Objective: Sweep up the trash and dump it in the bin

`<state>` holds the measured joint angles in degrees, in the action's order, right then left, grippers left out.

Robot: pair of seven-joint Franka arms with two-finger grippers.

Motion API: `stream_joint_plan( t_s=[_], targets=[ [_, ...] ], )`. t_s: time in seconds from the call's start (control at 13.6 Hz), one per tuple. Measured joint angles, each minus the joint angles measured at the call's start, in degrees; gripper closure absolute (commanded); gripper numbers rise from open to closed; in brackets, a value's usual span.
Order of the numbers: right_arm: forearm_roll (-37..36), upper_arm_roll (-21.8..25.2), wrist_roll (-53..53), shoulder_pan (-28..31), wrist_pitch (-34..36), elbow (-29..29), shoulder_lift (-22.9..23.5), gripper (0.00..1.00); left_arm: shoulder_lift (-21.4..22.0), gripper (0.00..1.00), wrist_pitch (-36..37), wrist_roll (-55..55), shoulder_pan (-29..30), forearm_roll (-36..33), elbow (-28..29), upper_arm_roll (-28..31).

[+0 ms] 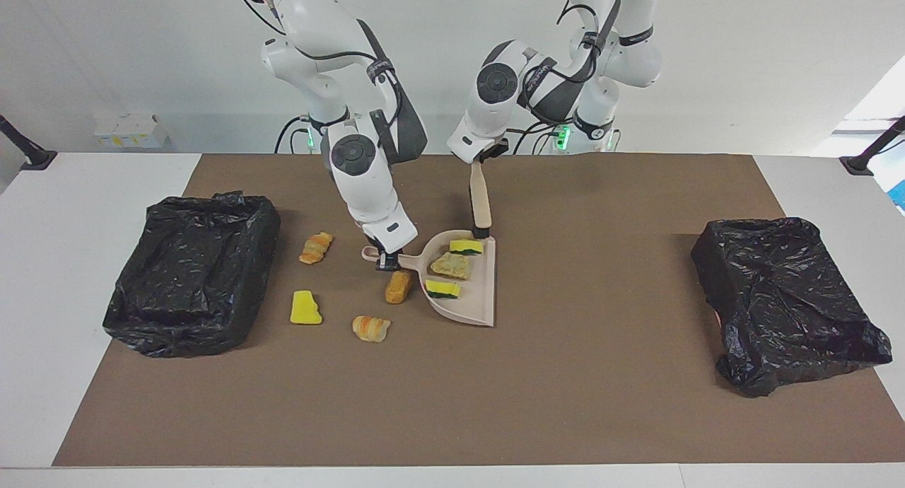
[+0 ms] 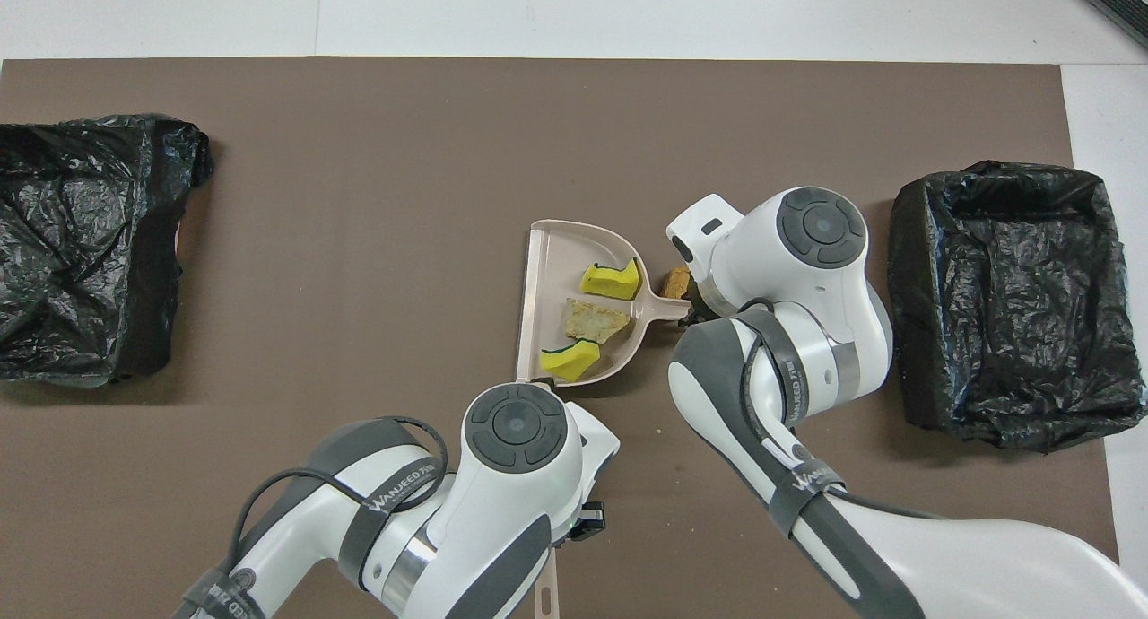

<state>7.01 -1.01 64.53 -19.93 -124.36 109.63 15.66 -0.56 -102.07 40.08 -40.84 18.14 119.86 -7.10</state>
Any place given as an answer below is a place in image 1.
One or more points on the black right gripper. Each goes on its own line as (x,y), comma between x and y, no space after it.
(389,254)

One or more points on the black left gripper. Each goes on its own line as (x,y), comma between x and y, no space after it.
(490,152)

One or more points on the beige hand brush black bristles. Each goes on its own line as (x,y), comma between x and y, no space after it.
(481,201)

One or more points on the yellow green sponge piece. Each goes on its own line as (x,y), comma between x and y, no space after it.
(442,288)
(466,246)

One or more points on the pale crusty bread chunk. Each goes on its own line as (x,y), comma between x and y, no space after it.
(451,265)

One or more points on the beige plastic dustpan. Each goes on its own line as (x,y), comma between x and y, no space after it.
(474,308)

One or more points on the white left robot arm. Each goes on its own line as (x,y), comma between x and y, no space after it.
(488,120)

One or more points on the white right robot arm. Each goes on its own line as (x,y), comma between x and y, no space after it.
(368,191)

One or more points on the bin lined with black bag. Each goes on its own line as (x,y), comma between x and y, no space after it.
(184,283)
(785,311)

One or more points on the brown bread roll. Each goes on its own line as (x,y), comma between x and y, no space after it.
(398,288)

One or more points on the pale striped bread piece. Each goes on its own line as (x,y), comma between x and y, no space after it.
(371,329)

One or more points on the orange striped bread piece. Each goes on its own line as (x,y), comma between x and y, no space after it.
(315,248)

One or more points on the plain yellow sponge piece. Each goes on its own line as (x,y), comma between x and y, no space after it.
(305,309)

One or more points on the brown table mat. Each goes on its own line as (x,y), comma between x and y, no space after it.
(452,424)

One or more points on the small white labelled boxes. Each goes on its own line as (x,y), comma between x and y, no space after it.
(131,133)

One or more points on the black clamp stand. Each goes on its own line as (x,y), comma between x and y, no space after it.
(32,155)
(859,164)

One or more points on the blue object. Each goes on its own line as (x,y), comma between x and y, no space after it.
(900,194)

